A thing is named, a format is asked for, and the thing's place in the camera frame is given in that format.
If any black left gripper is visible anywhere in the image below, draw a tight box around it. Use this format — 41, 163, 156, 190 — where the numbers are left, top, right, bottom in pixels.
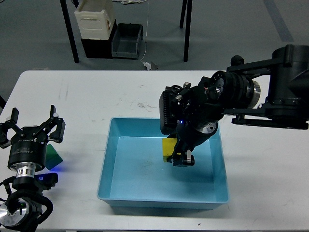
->
0, 104, 66, 173

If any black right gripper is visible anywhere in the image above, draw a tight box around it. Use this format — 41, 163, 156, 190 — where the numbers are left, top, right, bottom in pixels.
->
163, 119, 218, 167

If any yellow wooden block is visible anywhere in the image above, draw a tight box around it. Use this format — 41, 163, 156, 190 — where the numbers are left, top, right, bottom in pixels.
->
162, 138, 178, 153

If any green wooden block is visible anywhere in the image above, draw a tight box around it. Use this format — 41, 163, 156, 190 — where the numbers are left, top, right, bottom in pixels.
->
45, 144, 63, 170

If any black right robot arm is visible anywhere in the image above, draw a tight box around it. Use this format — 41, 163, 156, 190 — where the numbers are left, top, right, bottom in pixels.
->
159, 44, 309, 166

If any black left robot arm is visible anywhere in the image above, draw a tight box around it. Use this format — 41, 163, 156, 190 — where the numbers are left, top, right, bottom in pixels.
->
0, 105, 65, 232

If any black box under crate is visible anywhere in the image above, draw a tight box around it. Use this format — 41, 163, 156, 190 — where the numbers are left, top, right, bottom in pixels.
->
81, 20, 117, 59

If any light blue plastic tray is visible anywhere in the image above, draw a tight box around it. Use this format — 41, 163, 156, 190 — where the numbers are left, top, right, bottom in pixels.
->
97, 117, 229, 210

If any dark grey storage bin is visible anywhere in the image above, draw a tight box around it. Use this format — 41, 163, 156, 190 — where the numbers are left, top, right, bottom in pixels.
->
112, 23, 143, 59

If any cream plastic crate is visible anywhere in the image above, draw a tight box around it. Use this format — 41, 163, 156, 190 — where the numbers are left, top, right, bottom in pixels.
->
74, 0, 115, 40

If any black table leg left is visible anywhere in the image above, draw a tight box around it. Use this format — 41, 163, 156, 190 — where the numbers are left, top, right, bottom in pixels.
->
60, 0, 79, 63

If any black table leg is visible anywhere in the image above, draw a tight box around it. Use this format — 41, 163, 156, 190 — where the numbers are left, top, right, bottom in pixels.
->
60, 0, 79, 63
179, 0, 193, 62

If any black table leg right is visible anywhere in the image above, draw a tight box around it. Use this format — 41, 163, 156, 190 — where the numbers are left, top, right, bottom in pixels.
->
179, 0, 193, 62

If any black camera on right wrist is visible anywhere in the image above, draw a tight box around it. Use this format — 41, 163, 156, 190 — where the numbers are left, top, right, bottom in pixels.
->
159, 82, 191, 135

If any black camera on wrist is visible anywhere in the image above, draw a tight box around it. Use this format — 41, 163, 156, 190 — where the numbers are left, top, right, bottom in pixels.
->
159, 82, 191, 135
34, 173, 58, 191

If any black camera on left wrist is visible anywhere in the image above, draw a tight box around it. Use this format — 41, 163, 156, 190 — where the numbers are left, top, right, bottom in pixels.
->
34, 173, 58, 191

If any white cable with plug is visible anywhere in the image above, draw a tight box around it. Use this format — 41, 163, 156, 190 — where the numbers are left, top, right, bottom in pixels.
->
113, 0, 152, 71

